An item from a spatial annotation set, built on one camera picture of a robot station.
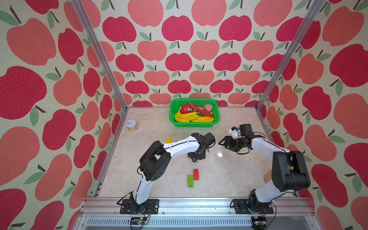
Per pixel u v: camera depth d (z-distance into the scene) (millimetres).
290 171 470
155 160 507
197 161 751
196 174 842
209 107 1121
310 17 721
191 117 1043
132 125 1041
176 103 1156
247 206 738
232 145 818
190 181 821
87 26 759
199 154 749
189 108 1077
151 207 750
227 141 834
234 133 880
